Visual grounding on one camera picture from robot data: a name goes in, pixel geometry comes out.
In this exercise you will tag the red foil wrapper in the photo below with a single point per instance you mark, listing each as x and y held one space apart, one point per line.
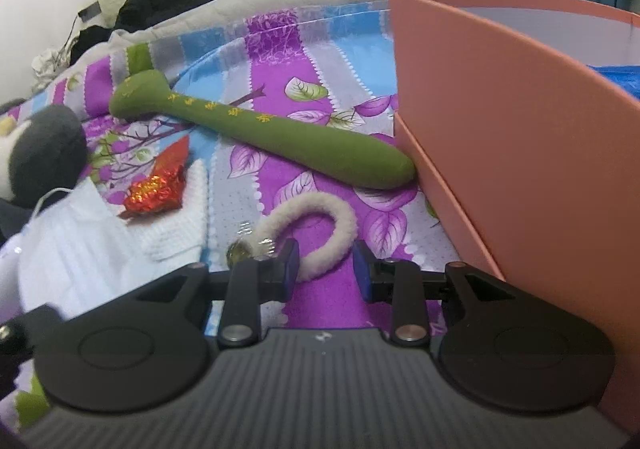
155 189

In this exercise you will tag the white knit cloth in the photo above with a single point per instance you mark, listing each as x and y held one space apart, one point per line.
175 229

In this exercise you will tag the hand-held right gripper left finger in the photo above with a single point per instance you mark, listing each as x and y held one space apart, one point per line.
291 260

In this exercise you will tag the white face mask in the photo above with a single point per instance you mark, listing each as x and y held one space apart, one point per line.
85 249

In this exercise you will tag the small black cloth pile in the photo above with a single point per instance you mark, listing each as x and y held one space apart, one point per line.
92 41

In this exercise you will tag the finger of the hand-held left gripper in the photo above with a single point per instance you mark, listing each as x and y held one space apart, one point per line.
35 322

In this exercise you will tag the striped floral bedsheet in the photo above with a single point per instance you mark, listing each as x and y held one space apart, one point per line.
320 79

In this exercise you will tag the pink cardboard box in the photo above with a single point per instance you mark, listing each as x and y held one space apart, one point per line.
500 104

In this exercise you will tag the long green plush stick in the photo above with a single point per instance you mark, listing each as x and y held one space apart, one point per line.
300 144

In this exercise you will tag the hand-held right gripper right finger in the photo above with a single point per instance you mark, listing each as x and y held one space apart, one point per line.
361 270

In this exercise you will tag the blue plastic bag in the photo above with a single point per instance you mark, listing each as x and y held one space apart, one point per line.
620 79

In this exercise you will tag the grey white penguin plush toy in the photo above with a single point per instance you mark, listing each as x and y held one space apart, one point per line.
45 149

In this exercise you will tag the crumpled white cloth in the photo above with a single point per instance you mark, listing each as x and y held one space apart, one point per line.
47 64

